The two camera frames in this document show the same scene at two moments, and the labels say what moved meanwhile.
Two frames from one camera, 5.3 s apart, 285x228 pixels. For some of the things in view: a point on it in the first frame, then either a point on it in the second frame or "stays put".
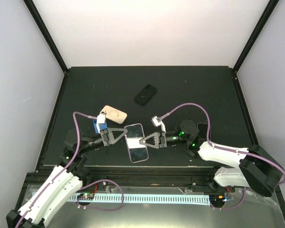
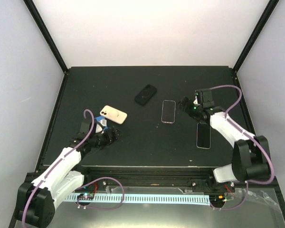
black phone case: [145, 95] stays put
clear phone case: [137, 152] to [168, 112]
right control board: [216, 199] stays put
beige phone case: [113, 114] stays put
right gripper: [161, 143] to [183, 102]
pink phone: [137, 152] to [168, 111]
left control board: [83, 196] stays put
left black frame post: [37, 19] stays put
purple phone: [202, 128] stays put
